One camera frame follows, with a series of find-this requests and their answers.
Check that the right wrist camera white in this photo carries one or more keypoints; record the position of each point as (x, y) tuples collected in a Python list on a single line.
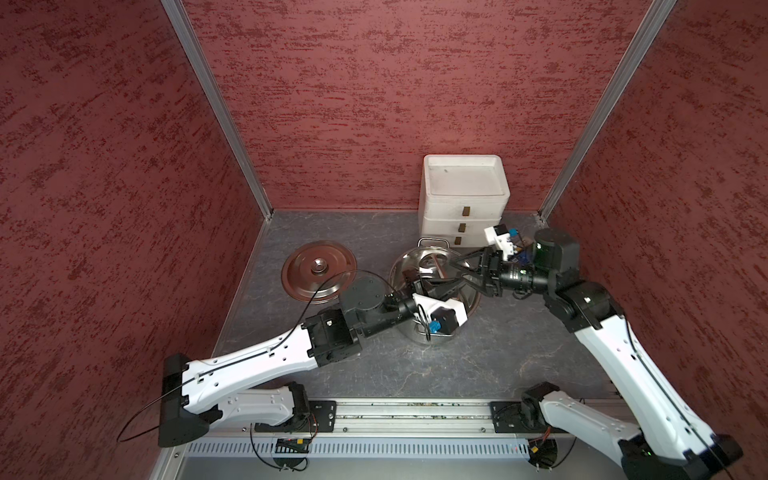
[(504, 240)]

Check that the left aluminium corner post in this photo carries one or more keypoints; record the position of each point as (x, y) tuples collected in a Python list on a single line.
[(183, 28)]

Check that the right aluminium corner post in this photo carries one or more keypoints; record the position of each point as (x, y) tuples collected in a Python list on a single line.
[(643, 38)]

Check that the long steel ladle spoon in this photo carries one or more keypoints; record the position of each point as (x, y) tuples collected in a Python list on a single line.
[(432, 273)]

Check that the steel pot lid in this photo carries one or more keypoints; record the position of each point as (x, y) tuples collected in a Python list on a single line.
[(318, 272)]

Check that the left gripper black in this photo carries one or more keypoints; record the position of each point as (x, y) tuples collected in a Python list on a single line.
[(430, 287)]

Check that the aluminium corner post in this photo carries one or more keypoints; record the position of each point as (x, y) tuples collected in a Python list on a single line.
[(643, 38), (183, 28)]

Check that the stainless steel pot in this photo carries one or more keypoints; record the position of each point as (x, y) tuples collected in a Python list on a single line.
[(406, 267)]

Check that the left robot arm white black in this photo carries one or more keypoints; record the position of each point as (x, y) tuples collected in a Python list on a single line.
[(198, 393)]

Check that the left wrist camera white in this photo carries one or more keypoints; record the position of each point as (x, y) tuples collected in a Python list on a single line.
[(439, 318)]

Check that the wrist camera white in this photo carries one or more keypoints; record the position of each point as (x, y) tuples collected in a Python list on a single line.
[(439, 318), (504, 240)]

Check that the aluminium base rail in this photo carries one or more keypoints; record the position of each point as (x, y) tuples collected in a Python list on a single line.
[(379, 417)]

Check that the blue stapler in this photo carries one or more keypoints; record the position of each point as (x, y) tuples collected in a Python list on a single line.
[(525, 254)]

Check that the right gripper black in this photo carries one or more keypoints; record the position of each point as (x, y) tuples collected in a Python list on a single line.
[(488, 258)]

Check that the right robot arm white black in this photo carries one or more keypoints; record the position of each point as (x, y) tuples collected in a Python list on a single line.
[(667, 439)]

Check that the white three drawer box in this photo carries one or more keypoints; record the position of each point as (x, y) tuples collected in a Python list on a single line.
[(460, 197)]

